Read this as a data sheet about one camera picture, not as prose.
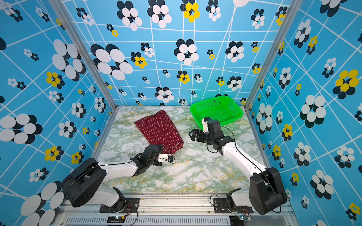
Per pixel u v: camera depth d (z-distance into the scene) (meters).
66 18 0.72
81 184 0.43
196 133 0.75
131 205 0.72
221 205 0.73
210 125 0.65
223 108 1.17
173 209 0.73
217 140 0.63
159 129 1.02
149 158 0.69
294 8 0.68
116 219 0.72
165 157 0.79
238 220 0.69
